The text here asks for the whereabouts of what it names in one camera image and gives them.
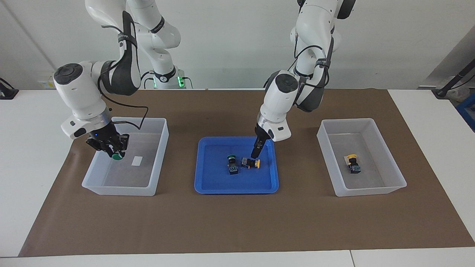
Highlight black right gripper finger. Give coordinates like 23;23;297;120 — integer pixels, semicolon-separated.
99;143;116;158
114;134;130;154

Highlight blue plastic tray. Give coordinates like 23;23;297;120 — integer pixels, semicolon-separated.
194;136;279;194

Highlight translucent white plastic box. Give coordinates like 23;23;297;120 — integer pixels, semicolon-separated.
317;118;407;197
82;117;170;197

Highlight brown paper table mat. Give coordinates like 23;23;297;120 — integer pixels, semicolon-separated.
19;88;475;257

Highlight white power strip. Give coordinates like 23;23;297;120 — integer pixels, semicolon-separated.
38;75;57;90

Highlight black clamp base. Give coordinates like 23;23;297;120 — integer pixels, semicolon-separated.
0;77;19;100

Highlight black stand pole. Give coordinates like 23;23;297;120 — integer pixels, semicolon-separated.
435;59;475;98

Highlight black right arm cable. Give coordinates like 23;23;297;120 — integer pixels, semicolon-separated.
97;11;149;130

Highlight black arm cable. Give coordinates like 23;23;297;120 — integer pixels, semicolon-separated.
97;11;149;130
291;0;333;89

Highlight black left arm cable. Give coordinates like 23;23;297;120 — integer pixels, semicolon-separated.
291;0;333;89

